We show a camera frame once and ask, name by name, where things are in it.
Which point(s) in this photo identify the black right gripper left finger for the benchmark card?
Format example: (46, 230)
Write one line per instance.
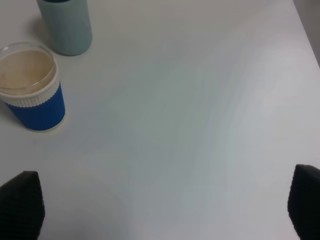
(22, 208)

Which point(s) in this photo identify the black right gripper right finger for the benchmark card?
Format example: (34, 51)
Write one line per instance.
(303, 204)

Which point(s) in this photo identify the blue sleeved paper cup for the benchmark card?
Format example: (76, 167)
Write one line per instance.
(30, 85)

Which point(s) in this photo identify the teal plastic cup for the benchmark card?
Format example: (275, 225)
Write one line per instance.
(68, 25)

